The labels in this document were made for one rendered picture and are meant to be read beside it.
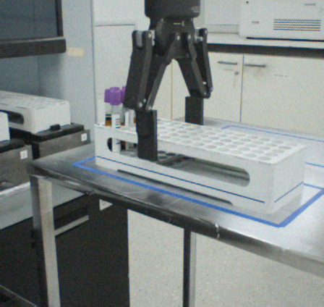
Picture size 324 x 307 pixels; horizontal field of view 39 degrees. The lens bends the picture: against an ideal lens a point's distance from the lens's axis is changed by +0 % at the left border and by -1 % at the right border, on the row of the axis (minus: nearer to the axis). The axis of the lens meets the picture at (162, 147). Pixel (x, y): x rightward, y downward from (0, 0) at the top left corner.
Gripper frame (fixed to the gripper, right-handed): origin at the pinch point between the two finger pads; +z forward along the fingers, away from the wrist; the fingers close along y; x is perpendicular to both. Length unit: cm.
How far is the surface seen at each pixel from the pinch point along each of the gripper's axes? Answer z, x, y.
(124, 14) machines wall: -16, 158, 156
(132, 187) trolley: 5.3, 0.1, -8.4
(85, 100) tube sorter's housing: 2.6, 41.6, 20.3
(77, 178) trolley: 5.3, 8.4, -10.8
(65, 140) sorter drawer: 7.5, 32.0, 6.0
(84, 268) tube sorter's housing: 38, 32, 9
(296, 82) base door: 20, 61, 188
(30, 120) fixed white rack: 3.1, 36.4, 1.1
